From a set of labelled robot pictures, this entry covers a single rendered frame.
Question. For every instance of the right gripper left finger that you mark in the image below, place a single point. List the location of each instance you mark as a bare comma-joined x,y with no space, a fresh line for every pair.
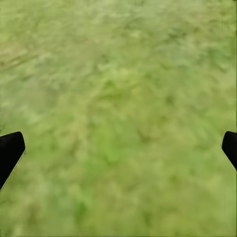
12,147

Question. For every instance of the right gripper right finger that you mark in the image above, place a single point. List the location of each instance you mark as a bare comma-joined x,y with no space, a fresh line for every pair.
229,146

